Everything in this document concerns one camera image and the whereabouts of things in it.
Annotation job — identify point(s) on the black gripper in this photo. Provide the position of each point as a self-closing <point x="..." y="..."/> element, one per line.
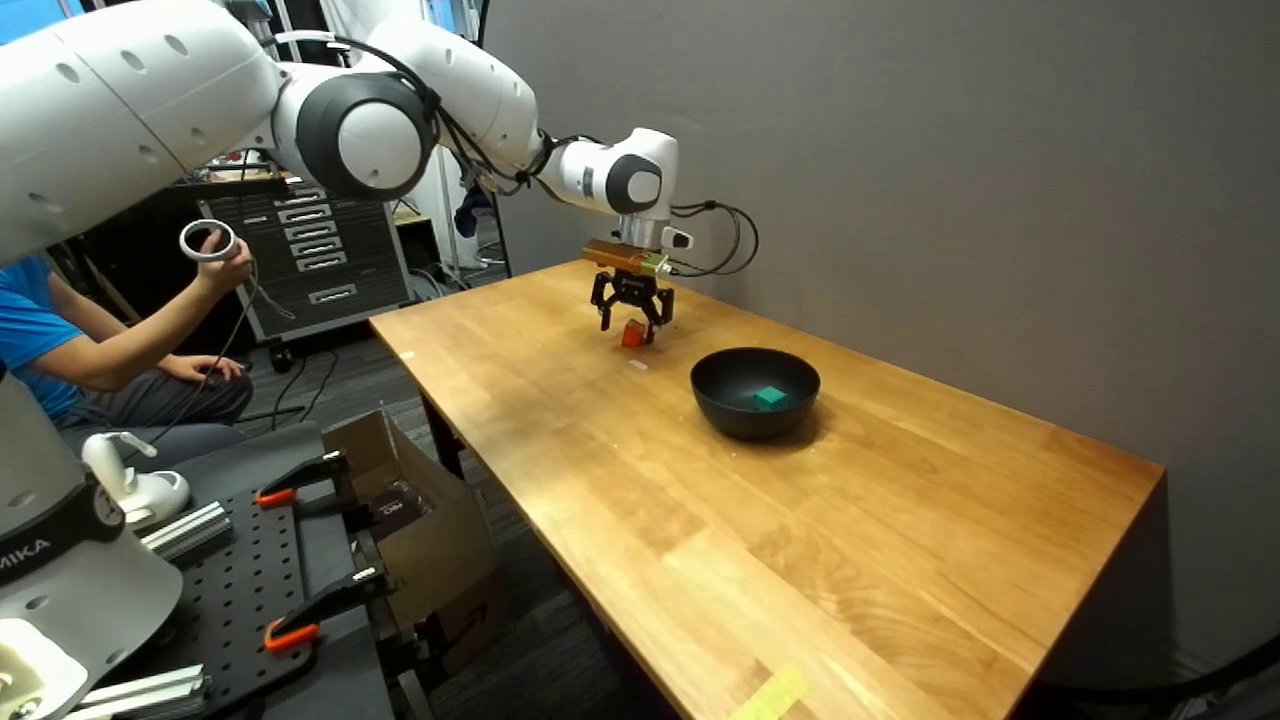
<point x="635" y="287"/>

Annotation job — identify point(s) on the red block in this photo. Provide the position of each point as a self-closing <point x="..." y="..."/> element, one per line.
<point x="635" y="335"/>

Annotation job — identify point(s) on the green block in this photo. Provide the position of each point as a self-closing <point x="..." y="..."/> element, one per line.
<point x="769" y="397"/>

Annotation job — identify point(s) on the operator right forearm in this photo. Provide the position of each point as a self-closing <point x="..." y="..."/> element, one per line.
<point x="141" y="335"/>

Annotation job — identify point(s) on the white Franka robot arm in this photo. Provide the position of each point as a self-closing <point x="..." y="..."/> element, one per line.
<point x="122" y="104"/>

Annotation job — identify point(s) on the black bowl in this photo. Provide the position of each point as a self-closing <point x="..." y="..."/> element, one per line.
<point x="726" y="406"/>

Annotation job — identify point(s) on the operator right hand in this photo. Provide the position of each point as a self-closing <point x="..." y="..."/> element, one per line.
<point x="227" y="273"/>

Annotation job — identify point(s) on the operator left hand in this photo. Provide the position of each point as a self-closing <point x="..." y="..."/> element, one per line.
<point x="202" y="371"/>

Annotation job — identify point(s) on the standing person dark hair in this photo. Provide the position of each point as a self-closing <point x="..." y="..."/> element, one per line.
<point x="468" y="208"/>

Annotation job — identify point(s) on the black table leg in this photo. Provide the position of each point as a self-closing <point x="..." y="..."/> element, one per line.
<point x="446" y="435"/>

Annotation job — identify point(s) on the black drawer cabinet white labels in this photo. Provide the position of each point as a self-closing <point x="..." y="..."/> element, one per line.
<point x="306" y="255"/>

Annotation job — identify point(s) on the yellow tape strip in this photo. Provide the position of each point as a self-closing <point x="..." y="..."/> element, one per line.
<point x="775" y="693"/>

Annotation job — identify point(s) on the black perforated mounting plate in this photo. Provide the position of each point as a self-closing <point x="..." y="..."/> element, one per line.
<point x="240" y="586"/>

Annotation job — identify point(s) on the white spare handheld controller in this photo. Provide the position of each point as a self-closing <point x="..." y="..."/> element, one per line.
<point x="127" y="480"/>

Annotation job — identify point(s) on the seated person blue shirt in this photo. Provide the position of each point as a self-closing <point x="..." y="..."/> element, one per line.
<point x="26" y="343"/>

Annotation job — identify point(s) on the tan wrist camera mount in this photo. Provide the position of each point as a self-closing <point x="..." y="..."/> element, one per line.
<point x="621" y="256"/>

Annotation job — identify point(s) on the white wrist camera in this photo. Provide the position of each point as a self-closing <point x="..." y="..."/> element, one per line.
<point x="677" y="242"/>

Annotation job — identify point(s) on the aluminium profile rail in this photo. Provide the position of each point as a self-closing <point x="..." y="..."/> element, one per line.
<point x="141" y="688"/>
<point x="186" y="528"/>

